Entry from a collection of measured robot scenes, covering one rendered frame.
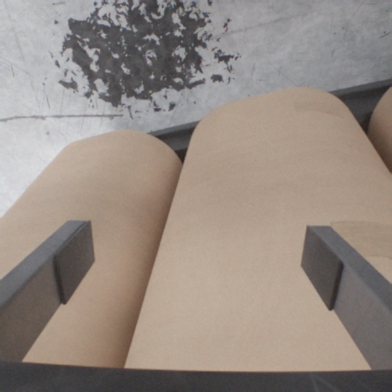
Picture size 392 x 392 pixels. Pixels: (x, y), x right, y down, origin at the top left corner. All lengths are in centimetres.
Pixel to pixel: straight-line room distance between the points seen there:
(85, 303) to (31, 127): 87
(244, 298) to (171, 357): 9
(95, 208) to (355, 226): 42
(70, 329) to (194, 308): 20
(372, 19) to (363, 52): 8
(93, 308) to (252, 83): 72
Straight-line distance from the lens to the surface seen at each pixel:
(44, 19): 102
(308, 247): 17
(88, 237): 17
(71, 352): 44
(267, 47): 87
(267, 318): 28
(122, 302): 48
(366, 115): 81
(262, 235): 34
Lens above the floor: 85
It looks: 49 degrees down
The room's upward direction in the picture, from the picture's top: 168 degrees counter-clockwise
